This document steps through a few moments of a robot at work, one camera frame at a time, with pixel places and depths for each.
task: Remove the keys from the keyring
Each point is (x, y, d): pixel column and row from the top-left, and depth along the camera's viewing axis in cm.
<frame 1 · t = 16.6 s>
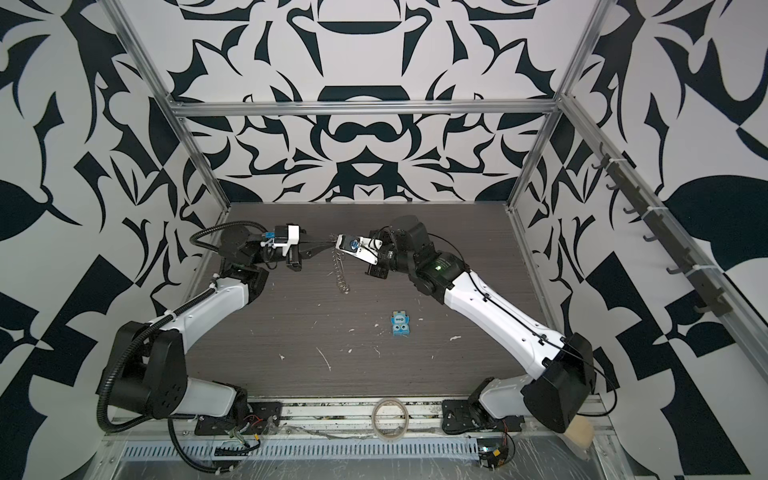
left hand: (334, 233, 68), fingers closed
right hand: (355, 240, 71), fingers closed
blue owl eraser: (401, 323, 91), point 2 cm above the table

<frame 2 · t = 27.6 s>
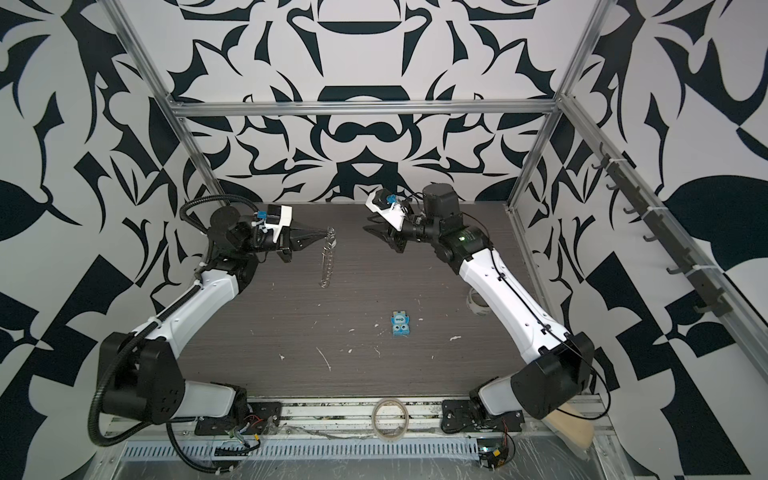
left hand: (327, 225, 67), fingers closed
right hand: (369, 218, 69), fingers open
the named things where they were.

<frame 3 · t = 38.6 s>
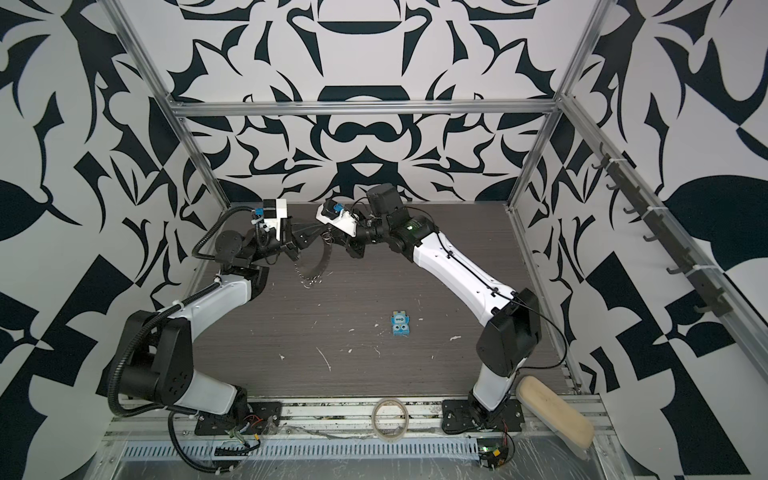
left hand: (328, 218, 67), fingers closed
right hand: (324, 234, 71), fingers closed
the named things where they were.

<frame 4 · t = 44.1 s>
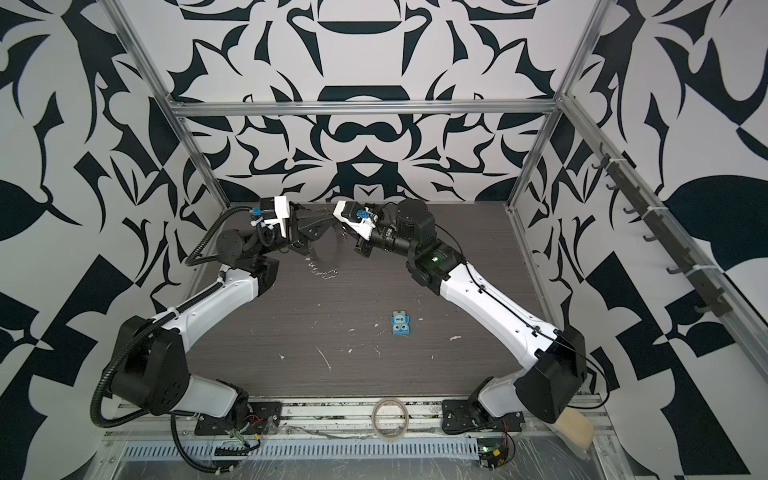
left hand: (338, 210, 57), fingers closed
right hand: (334, 216, 63), fingers closed
the named things where they were.

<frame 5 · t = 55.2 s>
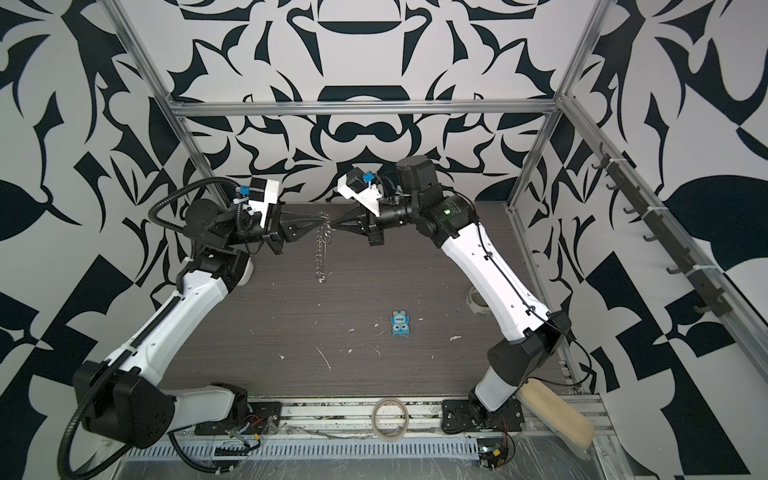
left hand: (323, 213, 57), fingers closed
right hand: (333, 223, 59), fingers closed
the named things where they were.

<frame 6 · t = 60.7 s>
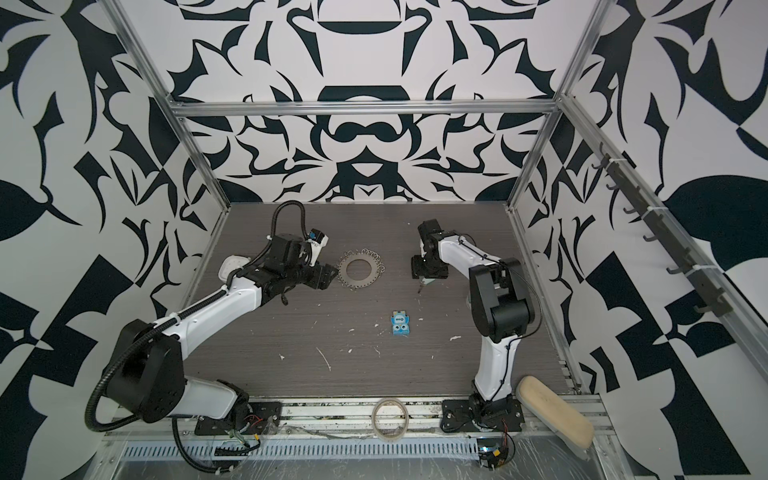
left hand: (327, 261, 86), fingers open
right hand: (423, 270, 97), fingers open
the named things where they were.

